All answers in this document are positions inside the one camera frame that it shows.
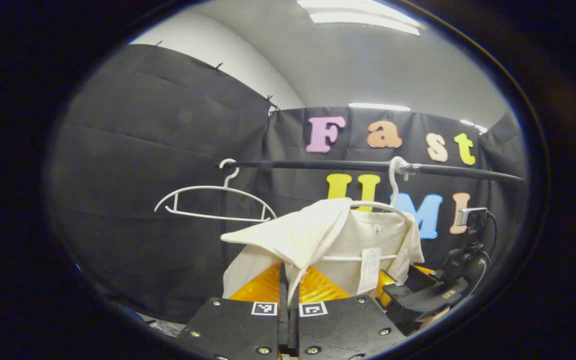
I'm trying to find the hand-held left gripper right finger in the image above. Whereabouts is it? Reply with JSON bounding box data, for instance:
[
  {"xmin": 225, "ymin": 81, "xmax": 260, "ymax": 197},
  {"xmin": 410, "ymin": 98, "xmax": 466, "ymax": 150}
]
[{"xmin": 288, "ymin": 265, "xmax": 408, "ymax": 360}]

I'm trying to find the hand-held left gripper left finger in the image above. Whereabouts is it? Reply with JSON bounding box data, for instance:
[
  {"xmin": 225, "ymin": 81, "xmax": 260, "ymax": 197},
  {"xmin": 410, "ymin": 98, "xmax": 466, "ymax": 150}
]
[{"xmin": 177, "ymin": 263, "xmax": 289, "ymax": 360}]

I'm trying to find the cream shirt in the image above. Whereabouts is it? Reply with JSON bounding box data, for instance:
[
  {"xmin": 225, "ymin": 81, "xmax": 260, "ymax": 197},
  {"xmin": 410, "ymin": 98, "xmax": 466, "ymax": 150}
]
[{"xmin": 220, "ymin": 198, "xmax": 425, "ymax": 301}]

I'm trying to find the white hanger with clip bar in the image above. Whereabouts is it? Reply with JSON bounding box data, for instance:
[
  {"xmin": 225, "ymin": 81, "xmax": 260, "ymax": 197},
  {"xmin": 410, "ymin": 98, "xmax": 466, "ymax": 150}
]
[{"xmin": 320, "ymin": 156, "xmax": 414, "ymax": 262}]

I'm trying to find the black clothes rack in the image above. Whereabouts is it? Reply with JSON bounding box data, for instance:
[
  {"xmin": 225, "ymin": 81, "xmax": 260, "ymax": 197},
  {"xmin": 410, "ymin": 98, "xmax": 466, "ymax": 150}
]
[{"xmin": 216, "ymin": 159, "xmax": 525, "ymax": 273}]

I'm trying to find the white empty hanger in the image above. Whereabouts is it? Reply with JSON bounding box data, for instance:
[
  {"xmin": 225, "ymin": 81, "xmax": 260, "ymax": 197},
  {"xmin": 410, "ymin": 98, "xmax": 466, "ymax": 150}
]
[{"xmin": 154, "ymin": 158, "xmax": 277, "ymax": 223}]

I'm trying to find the black backdrop cloth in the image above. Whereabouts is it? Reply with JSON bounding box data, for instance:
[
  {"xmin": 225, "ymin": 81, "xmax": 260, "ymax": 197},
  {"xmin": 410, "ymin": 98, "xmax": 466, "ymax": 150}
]
[{"xmin": 48, "ymin": 44, "xmax": 529, "ymax": 323}]

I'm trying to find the large ceiling light panel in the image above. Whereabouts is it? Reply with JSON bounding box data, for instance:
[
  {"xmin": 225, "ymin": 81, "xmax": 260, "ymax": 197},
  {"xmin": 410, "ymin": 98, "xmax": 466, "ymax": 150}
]
[{"xmin": 297, "ymin": 0, "xmax": 421, "ymax": 37}]

